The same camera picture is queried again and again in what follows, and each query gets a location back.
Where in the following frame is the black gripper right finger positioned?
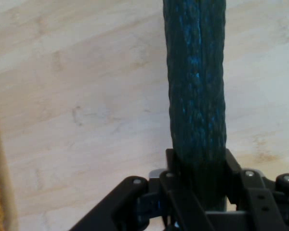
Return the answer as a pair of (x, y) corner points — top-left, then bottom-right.
(223, 148), (289, 231)

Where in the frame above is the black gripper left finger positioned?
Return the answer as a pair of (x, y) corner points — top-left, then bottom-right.
(72, 148), (215, 231)

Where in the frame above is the dark green cucumber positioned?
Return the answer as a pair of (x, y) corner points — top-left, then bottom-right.
(162, 0), (228, 213)

